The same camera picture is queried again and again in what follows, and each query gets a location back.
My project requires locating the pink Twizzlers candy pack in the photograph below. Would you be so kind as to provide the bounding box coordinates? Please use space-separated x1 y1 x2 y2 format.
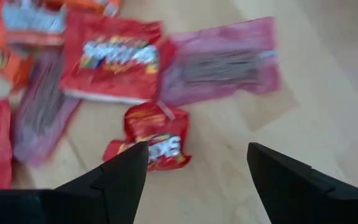
156 16 282 109
12 46 83 166

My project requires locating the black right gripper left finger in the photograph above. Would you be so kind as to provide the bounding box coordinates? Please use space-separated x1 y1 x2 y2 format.
54 140 150 224

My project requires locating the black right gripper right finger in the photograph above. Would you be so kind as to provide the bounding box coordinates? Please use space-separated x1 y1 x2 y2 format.
246 142 358 224

